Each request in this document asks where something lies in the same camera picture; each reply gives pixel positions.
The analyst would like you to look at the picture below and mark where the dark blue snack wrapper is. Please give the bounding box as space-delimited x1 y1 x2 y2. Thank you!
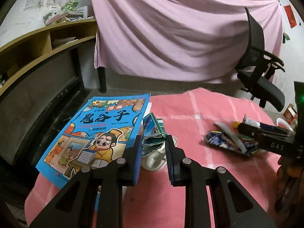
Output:
204 122 261 157

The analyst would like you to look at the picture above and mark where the white green wrapper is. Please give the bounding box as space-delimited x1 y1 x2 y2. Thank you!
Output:
142 113 166 157

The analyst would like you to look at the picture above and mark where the person's right hand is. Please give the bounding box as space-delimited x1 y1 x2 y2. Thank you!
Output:
275 157 303 214

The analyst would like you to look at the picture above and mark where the red white plastic basin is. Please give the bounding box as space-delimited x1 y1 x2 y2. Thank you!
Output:
276 118 294 132

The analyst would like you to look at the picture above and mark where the small orange cardboard box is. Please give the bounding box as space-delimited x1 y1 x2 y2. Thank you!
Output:
283 104 297 125

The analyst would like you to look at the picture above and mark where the black office chair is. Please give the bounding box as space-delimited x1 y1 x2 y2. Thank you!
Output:
235 8 285 112

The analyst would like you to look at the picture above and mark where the blue comic book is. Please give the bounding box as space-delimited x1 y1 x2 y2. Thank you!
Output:
36 94 150 188

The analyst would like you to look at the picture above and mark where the pink hanging sheet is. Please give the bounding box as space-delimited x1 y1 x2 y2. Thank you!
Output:
91 0 283 83

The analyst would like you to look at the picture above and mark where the stack of books on shelf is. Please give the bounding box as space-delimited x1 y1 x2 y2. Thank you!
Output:
43 6 94 26

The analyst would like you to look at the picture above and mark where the green candy jar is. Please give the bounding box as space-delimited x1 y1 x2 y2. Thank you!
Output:
62 0 79 11

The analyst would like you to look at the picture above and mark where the red paper wall poster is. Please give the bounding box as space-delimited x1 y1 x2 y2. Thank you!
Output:
284 5 297 28

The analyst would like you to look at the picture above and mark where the wooden wall shelf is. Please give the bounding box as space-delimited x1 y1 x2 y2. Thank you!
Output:
1 19 97 97

